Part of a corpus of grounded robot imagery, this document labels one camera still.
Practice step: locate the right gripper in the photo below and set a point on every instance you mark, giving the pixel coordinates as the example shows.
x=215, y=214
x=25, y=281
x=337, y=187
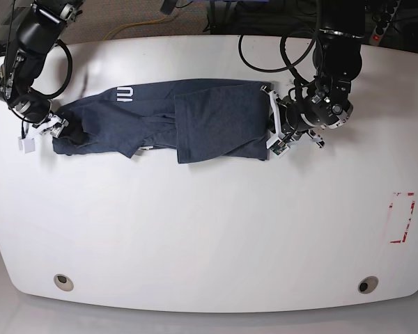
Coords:
x=54, y=125

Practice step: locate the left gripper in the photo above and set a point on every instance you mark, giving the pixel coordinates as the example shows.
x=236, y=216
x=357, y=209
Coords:
x=287, y=122

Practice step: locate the dark blue T-shirt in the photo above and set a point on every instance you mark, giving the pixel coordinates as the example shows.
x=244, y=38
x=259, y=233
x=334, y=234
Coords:
x=200, y=119

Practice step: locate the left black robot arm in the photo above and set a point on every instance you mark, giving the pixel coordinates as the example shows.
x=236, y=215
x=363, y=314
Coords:
x=322, y=102

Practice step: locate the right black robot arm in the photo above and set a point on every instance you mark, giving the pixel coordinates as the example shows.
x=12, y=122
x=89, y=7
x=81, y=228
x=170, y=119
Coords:
x=26, y=52

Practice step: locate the red tape rectangle marking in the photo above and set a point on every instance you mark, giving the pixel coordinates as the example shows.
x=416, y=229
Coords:
x=399, y=217

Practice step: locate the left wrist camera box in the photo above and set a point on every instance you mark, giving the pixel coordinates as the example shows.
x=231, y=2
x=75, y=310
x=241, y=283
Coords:
x=277, y=147

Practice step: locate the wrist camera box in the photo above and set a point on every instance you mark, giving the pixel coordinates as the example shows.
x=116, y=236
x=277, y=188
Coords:
x=27, y=145
x=277, y=147

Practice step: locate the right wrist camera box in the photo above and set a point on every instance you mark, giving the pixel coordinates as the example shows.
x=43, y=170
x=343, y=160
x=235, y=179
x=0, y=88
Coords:
x=27, y=145

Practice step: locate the left table cable grommet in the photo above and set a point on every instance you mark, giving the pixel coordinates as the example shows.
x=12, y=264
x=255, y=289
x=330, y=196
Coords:
x=63, y=282

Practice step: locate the table cable grommet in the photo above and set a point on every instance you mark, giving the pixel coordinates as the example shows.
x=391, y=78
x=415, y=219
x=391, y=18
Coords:
x=368, y=285
x=63, y=282

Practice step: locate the black power strip red switch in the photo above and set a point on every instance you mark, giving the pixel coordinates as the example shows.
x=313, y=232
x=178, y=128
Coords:
x=382, y=12

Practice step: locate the right table cable grommet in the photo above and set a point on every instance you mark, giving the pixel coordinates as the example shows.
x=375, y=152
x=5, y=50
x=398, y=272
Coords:
x=368, y=285

